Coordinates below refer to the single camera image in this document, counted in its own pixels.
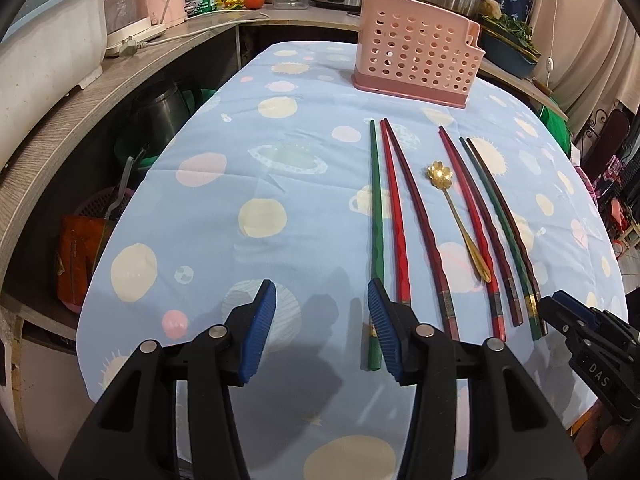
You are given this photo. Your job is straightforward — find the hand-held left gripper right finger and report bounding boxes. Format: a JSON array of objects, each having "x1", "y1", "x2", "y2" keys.
[{"x1": 366, "y1": 279, "x2": 588, "y2": 480}]

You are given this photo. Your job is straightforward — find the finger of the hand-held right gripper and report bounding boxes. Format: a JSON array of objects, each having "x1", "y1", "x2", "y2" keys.
[
  {"x1": 537, "y1": 296, "x2": 583, "y2": 348},
  {"x1": 554, "y1": 290, "x2": 640, "y2": 346}
]

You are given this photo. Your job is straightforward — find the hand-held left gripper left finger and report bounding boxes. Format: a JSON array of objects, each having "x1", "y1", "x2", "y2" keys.
[{"x1": 57, "y1": 279, "x2": 277, "y2": 480}]

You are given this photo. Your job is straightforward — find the green chopstick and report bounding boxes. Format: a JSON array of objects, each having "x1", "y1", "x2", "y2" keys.
[
  {"x1": 459, "y1": 136, "x2": 543, "y2": 342},
  {"x1": 369, "y1": 119, "x2": 386, "y2": 372}
]

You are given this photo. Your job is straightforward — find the dark brown chopstick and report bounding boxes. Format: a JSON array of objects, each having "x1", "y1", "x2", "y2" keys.
[{"x1": 466, "y1": 136, "x2": 550, "y2": 337}]

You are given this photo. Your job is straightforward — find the red chopstick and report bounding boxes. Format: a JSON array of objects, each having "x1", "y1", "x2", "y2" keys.
[
  {"x1": 438, "y1": 126, "x2": 507, "y2": 343},
  {"x1": 380, "y1": 118, "x2": 413, "y2": 308}
]

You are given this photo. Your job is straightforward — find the maroon chopstick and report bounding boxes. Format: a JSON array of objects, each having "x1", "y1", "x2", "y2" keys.
[
  {"x1": 442, "y1": 130, "x2": 525, "y2": 326},
  {"x1": 384, "y1": 119, "x2": 461, "y2": 345}
]

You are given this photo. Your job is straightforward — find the gold flower spoon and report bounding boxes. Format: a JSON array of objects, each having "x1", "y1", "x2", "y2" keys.
[{"x1": 425, "y1": 160, "x2": 495, "y2": 283}]

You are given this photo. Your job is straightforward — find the pink perforated utensil basket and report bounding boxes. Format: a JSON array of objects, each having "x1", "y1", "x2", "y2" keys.
[{"x1": 351, "y1": 0, "x2": 485, "y2": 110}]

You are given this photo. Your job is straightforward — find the pink patterned cloth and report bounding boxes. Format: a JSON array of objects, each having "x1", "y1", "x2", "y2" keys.
[{"x1": 575, "y1": 160, "x2": 623, "y2": 203}]

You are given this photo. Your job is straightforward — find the green cloth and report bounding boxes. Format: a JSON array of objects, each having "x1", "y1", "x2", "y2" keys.
[{"x1": 537, "y1": 95, "x2": 573, "y2": 158}]

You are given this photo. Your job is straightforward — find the blue printed tablecloth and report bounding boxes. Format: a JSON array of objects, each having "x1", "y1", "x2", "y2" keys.
[{"x1": 75, "y1": 40, "x2": 631, "y2": 480}]

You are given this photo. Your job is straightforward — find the orange packet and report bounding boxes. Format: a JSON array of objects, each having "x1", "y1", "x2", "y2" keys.
[{"x1": 56, "y1": 215, "x2": 118, "y2": 308}]

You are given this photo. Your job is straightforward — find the blue basin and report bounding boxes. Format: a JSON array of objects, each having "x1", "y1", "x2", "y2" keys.
[{"x1": 477, "y1": 14, "x2": 543, "y2": 80}]

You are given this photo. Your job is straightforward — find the beige curtain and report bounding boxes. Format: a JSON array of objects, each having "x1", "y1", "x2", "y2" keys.
[{"x1": 530, "y1": 0, "x2": 640, "y2": 136}]

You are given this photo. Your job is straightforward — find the leafy greens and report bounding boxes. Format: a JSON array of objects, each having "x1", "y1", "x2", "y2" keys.
[{"x1": 492, "y1": 14, "x2": 541, "y2": 58}]

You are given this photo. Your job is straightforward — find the white plastic tub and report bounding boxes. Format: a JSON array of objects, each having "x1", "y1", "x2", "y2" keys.
[{"x1": 0, "y1": 0, "x2": 110, "y2": 166}]

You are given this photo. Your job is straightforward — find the white appliance with clear lid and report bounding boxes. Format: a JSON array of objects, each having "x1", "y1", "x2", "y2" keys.
[{"x1": 102, "y1": 0, "x2": 168, "y2": 57}]

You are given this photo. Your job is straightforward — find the black wrought iron frame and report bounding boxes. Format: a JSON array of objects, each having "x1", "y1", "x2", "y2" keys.
[{"x1": 575, "y1": 107, "x2": 631, "y2": 161}]

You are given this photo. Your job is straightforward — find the grey handled tool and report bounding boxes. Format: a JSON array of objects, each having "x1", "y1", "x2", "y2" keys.
[{"x1": 102, "y1": 155, "x2": 138, "y2": 223}]

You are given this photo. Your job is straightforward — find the white cable with switch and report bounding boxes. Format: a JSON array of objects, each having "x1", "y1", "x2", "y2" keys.
[{"x1": 542, "y1": 0, "x2": 558, "y2": 86}]

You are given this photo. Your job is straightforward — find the white power cord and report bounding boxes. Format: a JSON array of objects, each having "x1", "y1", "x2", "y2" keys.
[{"x1": 119, "y1": 15, "x2": 256, "y2": 58}]

